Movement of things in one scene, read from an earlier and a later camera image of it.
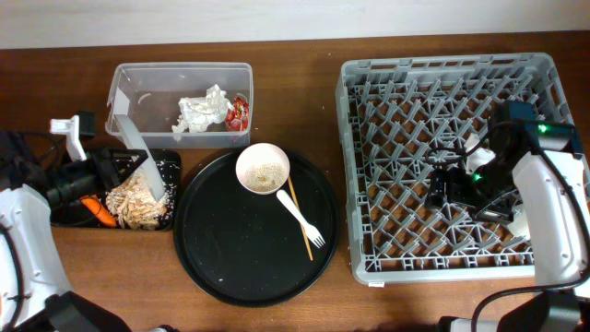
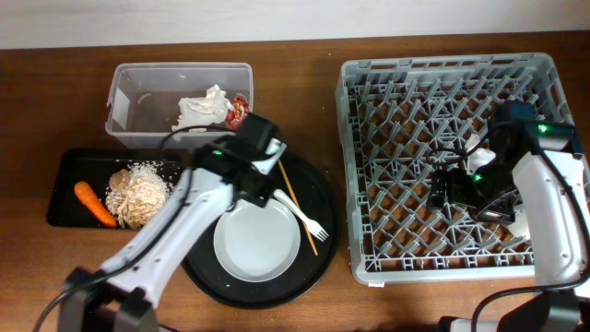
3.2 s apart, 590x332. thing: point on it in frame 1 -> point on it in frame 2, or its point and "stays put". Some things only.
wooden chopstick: (302, 228) -> (295, 202)
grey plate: (137, 143) -> (257, 243)
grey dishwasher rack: (402, 117) stays put
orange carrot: (95, 206) stays put
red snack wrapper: (237, 118) stays put
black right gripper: (453, 176) stays put
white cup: (520, 226) stays put
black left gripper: (105, 162) -> (264, 199)
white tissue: (196, 113) stays put
